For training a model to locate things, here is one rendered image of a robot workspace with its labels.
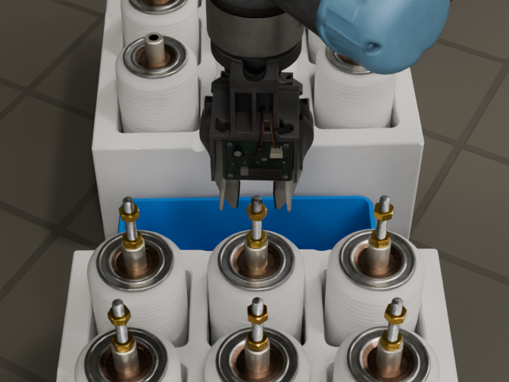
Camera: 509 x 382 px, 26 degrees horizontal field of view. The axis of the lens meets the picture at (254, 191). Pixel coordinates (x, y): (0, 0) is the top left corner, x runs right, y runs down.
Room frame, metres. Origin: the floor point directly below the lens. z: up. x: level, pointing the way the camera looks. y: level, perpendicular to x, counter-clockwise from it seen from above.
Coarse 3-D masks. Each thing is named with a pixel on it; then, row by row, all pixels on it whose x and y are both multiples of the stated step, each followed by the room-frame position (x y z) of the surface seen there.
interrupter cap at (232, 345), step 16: (240, 336) 0.59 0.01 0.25; (272, 336) 0.59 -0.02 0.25; (224, 352) 0.58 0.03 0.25; (240, 352) 0.58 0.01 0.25; (272, 352) 0.58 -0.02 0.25; (288, 352) 0.58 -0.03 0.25; (224, 368) 0.56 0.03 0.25; (240, 368) 0.56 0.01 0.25; (272, 368) 0.56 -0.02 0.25; (288, 368) 0.56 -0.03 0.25
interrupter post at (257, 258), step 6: (246, 240) 0.69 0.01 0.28; (246, 246) 0.68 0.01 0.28; (264, 246) 0.68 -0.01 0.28; (246, 252) 0.68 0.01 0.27; (252, 252) 0.68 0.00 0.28; (258, 252) 0.67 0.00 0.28; (264, 252) 0.68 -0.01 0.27; (246, 258) 0.68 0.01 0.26; (252, 258) 0.68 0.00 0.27; (258, 258) 0.67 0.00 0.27; (264, 258) 0.68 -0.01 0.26; (246, 264) 0.68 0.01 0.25; (252, 264) 0.68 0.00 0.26; (258, 264) 0.67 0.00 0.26; (264, 264) 0.68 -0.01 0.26
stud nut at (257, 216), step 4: (248, 208) 0.68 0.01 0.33; (264, 208) 0.68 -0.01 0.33; (248, 212) 0.68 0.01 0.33; (252, 212) 0.68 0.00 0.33; (256, 212) 0.68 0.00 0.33; (260, 212) 0.68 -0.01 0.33; (264, 212) 0.68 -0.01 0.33; (248, 216) 0.68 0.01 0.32; (252, 216) 0.68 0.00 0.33; (256, 216) 0.68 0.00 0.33; (260, 216) 0.68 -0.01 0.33; (264, 216) 0.68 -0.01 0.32; (252, 220) 0.68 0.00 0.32; (256, 220) 0.68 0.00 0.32; (260, 220) 0.68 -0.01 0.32
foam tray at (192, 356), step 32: (192, 256) 0.75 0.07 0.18; (320, 256) 0.75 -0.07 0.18; (192, 288) 0.71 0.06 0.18; (320, 288) 0.71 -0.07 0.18; (64, 320) 0.67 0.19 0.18; (192, 320) 0.67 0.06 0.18; (320, 320) 0.67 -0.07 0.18; (64, 352) 0.63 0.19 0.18; (192, 352) 0.63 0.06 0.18; (320, 352) 0.63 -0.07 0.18; (448, 352) 0.63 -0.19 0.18
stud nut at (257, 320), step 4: (248, 308) 0.57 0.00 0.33; (264, 308) 0.57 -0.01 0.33; (248, 312) 0.57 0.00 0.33; (264, 312) 0.57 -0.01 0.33; (248, 316) 0.56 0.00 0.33; (252, 316) 0.56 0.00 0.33; (256, 316) 0.56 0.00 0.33; (260, 316) 0.56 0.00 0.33; (264, 316) 0.56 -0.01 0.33; (248, 320) 0.56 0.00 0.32; (252, 320) 0.56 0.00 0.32; (256, 320) 0.56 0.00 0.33; (260, 320) 0.56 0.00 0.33; (264, 320) 0.56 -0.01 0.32
